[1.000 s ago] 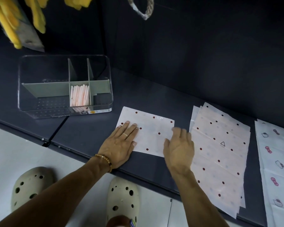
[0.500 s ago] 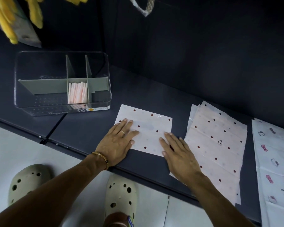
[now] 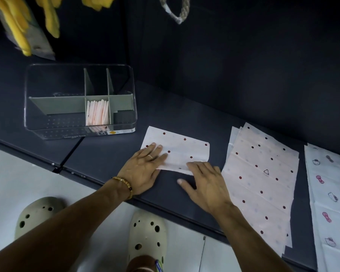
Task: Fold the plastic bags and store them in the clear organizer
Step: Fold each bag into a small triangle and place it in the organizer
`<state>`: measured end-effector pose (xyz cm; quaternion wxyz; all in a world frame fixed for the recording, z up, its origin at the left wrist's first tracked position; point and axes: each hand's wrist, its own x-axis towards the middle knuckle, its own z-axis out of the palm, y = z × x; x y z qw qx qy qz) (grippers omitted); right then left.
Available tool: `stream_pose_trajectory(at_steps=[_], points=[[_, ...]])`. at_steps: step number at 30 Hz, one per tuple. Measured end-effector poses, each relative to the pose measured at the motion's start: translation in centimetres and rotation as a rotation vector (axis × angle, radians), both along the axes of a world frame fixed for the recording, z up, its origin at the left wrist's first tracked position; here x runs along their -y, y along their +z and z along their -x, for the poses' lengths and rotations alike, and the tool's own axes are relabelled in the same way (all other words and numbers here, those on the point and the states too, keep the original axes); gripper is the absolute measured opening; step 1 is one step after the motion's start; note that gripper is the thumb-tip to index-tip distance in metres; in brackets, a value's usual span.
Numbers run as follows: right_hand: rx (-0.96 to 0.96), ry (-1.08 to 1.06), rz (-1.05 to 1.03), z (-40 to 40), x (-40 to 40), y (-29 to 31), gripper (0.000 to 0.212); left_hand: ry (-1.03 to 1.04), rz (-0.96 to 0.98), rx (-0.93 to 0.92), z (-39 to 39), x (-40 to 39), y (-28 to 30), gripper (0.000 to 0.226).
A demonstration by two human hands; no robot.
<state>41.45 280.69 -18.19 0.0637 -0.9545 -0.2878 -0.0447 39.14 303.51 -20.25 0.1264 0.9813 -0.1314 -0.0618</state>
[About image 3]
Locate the person's left hand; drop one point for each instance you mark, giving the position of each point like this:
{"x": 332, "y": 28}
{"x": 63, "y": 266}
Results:
{"x": 143, "y": 171}

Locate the person's right hand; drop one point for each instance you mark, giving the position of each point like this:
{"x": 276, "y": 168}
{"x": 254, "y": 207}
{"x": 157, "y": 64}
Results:
{"x": 211, "y": 189}

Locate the white dotted packaging bag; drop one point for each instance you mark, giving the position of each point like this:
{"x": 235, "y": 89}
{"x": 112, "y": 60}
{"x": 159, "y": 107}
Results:
{"x": 181, "y": 147}

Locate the stack of polka dot bags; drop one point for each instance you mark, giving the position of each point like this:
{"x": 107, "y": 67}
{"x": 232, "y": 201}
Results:
{"x": 260, "y": 181}

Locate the pink bags row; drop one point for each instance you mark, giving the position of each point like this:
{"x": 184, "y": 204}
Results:
{"x": 107, "y": 113}

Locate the clear plastic organizer box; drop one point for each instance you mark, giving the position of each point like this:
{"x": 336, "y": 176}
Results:
{"x": 56, "y": 106}

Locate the person's right forearm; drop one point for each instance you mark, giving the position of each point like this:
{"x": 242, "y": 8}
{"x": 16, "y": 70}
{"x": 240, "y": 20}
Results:
{"x": 252, "y": 240}

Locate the person's left forearm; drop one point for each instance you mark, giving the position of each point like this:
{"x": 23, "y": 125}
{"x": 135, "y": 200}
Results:
{"x": 53, "y": 235}

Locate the person's right leg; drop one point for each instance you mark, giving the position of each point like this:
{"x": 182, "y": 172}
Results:
{"x": 141, "y": 264}

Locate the cream right clog shoe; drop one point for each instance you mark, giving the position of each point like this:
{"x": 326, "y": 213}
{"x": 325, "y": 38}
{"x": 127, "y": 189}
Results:
{"x": 146, "y": 232}

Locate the cream clog shoe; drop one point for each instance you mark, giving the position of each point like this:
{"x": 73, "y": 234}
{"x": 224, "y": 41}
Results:
{"x": 146, "y": 232}
{"x": 36, "y": 212}

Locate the cream left clog shoe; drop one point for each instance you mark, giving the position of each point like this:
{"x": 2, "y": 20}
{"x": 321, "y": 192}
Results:
{"x": 36, "y": 212}

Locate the dark blue sofa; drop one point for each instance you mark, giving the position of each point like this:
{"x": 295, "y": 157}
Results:
{"x": 243, "y": 67}

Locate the grey plush toy yellow feet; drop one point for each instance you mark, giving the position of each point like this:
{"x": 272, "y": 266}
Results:
{"x": 17, "y": 25}

